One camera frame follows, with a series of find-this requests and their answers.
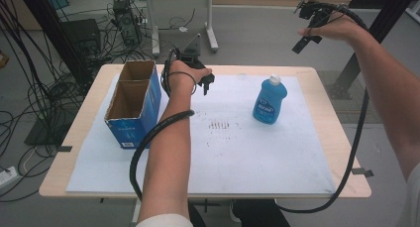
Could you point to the person's black trouser legs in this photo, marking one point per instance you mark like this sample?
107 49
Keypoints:
257 213

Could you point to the person's right hand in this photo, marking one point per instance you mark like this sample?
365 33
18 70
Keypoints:
333 28

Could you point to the blue detergent bottle white cap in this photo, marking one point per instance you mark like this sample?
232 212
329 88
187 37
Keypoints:
268 103

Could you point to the black floor plate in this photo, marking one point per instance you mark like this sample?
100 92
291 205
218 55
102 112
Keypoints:
44 133

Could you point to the blue cardboard box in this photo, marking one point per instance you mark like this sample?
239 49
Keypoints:
142 118

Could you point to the white power strip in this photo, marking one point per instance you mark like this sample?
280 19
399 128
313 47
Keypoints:
6 176

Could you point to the black table clip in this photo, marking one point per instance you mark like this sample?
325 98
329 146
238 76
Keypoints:
362 171
64 148

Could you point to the white desk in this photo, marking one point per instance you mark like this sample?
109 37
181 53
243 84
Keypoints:
211 28

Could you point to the person's left hand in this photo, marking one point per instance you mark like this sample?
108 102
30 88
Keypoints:
183 75

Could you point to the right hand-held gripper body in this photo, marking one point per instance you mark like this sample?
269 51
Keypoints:
316 11

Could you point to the black metal pole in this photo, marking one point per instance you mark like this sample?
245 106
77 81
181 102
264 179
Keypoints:
49 32

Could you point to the black computer tower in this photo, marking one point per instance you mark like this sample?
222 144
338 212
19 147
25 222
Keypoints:
127 22

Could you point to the black metal frame stand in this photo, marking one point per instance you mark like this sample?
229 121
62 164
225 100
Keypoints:
383 19

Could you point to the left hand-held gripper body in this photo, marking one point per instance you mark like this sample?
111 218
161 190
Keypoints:
193 53

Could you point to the black box case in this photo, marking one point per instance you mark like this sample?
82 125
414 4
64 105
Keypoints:
81 35

